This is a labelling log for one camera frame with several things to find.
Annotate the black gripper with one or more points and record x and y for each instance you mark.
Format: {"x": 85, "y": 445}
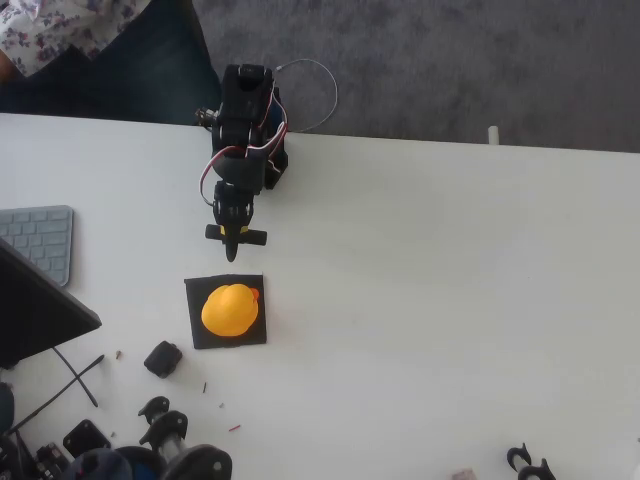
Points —
{"x": 231, "y": 235}

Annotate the yellow rubber duck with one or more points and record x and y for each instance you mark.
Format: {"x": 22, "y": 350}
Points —
{"x": 227, "y": 312}

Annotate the person forearm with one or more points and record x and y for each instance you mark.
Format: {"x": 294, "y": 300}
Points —
{"x": 6, "y": 65}

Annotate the black square pad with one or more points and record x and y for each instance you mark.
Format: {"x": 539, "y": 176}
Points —
{"x": 250, "y": 341}

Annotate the black square mounting plate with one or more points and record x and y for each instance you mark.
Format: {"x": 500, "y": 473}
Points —
{"x": 85, "y": 439}

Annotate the black servo motor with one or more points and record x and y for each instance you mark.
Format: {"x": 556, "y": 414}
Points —
{"x": 162, "y": 360}

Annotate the small motor controller board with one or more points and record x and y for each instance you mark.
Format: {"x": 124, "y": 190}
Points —
{"x": 204, "y": 116}

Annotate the black thin probe tool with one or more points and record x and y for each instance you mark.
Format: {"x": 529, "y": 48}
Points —
{"x": 91, "y": 397}
{"x": 95, "y": 363}

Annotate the grey keyboard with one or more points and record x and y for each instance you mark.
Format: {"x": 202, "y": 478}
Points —
{"x": 40, "y": 235}

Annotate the person in floral shirt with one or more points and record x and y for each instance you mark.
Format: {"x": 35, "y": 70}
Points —
{"x": 145, "y": 75}

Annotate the dark laptop screen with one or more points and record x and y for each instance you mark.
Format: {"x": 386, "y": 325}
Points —
{"x": 30, "y": 315}

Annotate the black circuit board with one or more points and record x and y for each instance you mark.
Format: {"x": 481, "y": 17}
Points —
{"x": 50, "y": 457}

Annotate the dark blue round object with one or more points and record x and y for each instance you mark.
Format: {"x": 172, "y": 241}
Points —
{"x": 5, "y": 407}

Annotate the floral white shirt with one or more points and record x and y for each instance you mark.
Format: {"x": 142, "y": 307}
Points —
{"x": 50, "y": 20}

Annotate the black hooked clamp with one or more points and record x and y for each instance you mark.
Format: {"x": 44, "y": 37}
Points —
{"x": 517, "y": 457}

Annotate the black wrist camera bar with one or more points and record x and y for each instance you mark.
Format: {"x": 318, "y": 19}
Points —
{"x": 259, "y": 237}

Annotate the white post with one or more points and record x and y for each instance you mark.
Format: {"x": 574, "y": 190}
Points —
{"x": 493, "y": 136}

